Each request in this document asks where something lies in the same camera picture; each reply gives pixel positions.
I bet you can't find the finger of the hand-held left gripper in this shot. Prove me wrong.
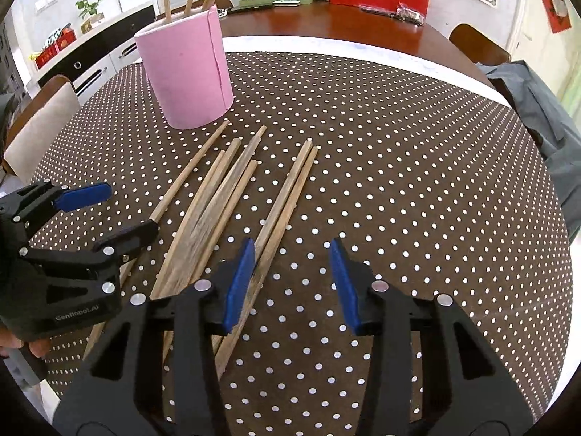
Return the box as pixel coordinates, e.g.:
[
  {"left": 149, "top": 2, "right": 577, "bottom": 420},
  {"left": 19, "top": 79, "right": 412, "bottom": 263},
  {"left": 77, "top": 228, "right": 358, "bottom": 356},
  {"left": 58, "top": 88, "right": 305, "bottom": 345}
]
[
  {"left": 0, "top": 181, "right": 112, "bottom": 237},
  {"left": 18, "top": 219, "right": 159, "bottom": 296}
]

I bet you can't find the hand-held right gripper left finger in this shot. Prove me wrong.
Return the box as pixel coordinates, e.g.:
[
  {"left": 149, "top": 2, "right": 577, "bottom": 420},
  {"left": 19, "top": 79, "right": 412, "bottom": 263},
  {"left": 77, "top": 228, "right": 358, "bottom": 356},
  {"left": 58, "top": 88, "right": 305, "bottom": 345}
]
[{"left": 52, "top": 237, "right": 257, "bottom": 436}]

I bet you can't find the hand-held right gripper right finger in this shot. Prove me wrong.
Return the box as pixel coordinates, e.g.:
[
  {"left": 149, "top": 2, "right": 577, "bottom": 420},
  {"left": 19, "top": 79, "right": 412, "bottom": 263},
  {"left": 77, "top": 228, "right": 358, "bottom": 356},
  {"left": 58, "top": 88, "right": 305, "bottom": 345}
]
[{"left": 329, "top": 237, "right": 534, "bottom": 436}]

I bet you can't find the bunch of wooden chopsticks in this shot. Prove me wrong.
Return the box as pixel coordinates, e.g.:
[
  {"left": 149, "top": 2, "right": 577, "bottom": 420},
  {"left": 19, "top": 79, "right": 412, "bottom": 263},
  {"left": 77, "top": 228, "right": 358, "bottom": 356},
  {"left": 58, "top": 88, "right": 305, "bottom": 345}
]
[{"left": 84, "top": 119, "right": 319, "bottom": 380}]

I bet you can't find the pink cup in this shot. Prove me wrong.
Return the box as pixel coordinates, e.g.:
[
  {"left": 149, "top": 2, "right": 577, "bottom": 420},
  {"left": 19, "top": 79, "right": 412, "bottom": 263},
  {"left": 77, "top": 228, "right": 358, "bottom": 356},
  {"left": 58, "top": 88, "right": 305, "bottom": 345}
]
[{"left": 134, "top": 4, "right": 235, "bottom": 130}]

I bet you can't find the person's left hand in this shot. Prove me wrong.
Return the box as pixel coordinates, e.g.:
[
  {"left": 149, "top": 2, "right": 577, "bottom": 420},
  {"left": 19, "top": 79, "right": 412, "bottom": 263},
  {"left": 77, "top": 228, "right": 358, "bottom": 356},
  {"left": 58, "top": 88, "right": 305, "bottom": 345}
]
[{"left": 0, "top": 327, "right": 52, "bottom": 359}]

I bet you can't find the beige cushioned chair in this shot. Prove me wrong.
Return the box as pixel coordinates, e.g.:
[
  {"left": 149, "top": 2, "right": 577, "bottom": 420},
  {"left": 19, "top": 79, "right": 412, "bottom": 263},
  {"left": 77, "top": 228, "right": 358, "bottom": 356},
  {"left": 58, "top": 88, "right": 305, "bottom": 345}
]
[{"left": 4, "top": 75, "right": 81, "bottom": 183}]

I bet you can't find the brown polka dot tablecloth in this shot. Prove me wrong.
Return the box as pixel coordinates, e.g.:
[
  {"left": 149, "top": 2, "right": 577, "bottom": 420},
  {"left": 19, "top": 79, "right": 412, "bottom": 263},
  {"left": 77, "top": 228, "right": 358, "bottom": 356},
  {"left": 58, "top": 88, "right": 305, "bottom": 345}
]
[{"left": 27, "top": 36, "right": 573, "bottom": 432}]

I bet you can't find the white and black sideboard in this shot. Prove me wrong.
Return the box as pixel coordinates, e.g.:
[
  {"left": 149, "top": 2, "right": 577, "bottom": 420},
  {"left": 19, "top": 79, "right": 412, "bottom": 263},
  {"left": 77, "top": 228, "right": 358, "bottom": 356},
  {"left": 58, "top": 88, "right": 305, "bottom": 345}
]
[{"left": 27, "top": 2, "right": 157, "bottom": 101}]

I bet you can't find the small potted plant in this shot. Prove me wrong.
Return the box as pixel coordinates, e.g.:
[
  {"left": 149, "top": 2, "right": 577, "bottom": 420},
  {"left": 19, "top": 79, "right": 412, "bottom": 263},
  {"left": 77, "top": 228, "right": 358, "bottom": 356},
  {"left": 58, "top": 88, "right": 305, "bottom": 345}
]
[{"left": 75, "top": 0, "right": 114, "bottom": 33}]

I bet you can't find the brown wooden chair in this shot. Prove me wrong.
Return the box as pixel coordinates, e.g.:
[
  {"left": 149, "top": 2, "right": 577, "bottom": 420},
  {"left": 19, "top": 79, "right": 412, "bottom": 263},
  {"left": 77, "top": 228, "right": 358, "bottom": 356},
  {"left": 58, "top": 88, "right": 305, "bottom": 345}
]
[
  {"left": 448, "top": 23, "right": 513, "bottom": 67},
  {"left": 154, "top": 0, "right": 235, "bottom": 23}
]

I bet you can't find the grey jacket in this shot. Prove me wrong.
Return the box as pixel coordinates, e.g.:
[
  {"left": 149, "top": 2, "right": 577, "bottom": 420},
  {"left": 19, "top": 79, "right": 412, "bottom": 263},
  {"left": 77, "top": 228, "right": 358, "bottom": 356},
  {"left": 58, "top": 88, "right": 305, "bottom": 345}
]
[{"left": 476, "top": 61, "right": 581, "bottom": 242}]

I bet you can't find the green tray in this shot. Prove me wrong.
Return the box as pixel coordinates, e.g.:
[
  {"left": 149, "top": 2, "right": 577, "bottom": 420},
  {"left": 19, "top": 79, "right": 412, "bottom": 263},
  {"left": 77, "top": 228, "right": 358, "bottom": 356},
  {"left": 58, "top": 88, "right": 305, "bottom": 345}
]
[{"left": 238, "top": 0, "right": 314, "bottom": 9}]

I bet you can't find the clear plastic bag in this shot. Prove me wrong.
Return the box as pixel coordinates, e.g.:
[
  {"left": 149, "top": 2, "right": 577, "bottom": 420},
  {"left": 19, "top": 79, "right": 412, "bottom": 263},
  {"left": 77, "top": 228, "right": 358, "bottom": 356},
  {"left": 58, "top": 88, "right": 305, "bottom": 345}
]
[{"left": 395, "top": 2, "right": 426, "bottom": 26}]

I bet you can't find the red diamond door decoration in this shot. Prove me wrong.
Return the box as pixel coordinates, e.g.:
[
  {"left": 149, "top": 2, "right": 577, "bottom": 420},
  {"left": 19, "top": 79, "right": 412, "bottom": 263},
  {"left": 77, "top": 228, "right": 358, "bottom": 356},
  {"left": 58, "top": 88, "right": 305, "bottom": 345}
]
[{"left": 538, "top": 0, "right": 573, "bottom": 34}]

